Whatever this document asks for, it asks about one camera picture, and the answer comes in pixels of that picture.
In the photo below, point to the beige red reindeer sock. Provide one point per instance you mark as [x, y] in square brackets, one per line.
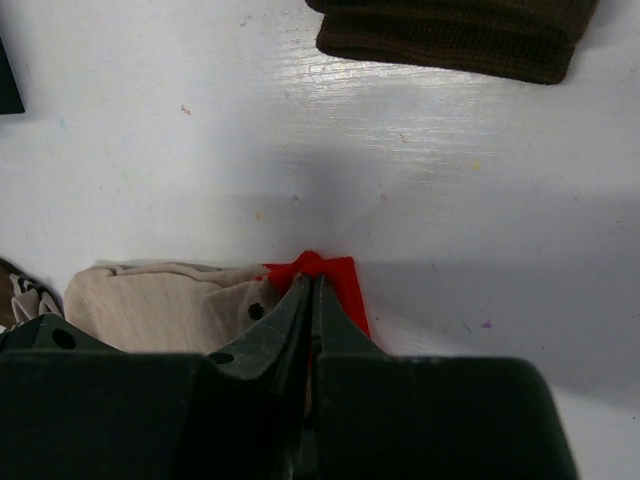
[177, 307]

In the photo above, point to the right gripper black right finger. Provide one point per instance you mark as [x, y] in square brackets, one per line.
[380, 416]

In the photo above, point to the black glass-lid display box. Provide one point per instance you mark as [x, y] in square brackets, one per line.
[10, 99]

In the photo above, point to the brown pink striped sock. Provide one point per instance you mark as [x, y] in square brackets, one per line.
[23, 298]

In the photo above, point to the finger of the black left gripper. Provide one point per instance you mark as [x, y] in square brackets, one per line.
[50, 332]

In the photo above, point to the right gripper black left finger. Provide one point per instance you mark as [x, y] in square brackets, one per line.
[236, 413]

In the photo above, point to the mustard yellow striped sock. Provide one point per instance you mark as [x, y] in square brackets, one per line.
[529, 41]

